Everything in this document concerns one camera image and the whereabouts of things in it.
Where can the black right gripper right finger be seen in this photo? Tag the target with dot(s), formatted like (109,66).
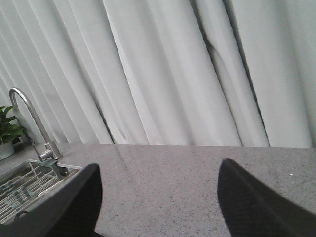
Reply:
(252,209)

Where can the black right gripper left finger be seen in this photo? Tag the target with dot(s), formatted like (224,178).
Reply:
(72,212)

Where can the stainless steel sink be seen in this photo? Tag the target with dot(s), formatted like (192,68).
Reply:
(24,177)

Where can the sink drying rack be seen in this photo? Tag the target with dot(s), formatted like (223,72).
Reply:
(19,190)

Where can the green potted plant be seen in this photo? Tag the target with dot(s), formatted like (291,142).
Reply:
(9,133)

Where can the pale green curtain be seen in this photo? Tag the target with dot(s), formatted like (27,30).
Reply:
(169,72)

